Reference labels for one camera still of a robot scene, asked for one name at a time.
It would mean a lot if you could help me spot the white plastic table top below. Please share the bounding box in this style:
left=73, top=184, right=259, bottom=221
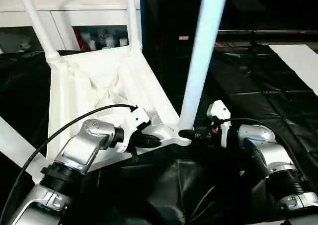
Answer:
left=31, top=45, right=192, bottom=184

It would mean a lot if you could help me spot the white plastic table leg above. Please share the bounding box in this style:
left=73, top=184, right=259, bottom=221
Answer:
left=125, top=0, right=144, bottom=51
left=0, top=116, right=50, bottom=184
left=178, top=0, right=229, bottom=134
left=15, top=0, right=62, bottom=63

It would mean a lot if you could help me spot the black mat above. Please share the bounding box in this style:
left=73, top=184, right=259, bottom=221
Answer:
left=0, top=42, right=318, bottom=225

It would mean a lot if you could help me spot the red white small bottle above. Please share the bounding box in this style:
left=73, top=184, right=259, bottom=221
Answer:
left=75, top=30, right=87, bottom=50

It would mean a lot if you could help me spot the white flat sheet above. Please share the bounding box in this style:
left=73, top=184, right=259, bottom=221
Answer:
left=269, top=44, right=318, bottom=97

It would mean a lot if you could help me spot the black long bar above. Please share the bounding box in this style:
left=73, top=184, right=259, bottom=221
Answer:
left=215, top=29, right=318, bottom=36

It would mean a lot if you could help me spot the black case with gold label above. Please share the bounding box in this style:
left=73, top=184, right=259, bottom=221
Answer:
left=140, top=0, right=220, bottom=59

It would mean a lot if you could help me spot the white cabinet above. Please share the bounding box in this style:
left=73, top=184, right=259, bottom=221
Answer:
left=0, top=0, right=143, bottom=54

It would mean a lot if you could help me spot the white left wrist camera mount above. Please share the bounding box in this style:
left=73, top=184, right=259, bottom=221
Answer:
left=115, top=107, right=153, bottom=154

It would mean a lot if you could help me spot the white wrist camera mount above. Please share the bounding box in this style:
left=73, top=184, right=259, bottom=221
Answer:
left=206, top=99, right=232, bottom=148
left=115, top=107, right=153, bottom=154

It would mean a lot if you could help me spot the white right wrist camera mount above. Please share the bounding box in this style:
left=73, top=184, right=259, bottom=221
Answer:
left=206, top=99, right=232, bottom=148

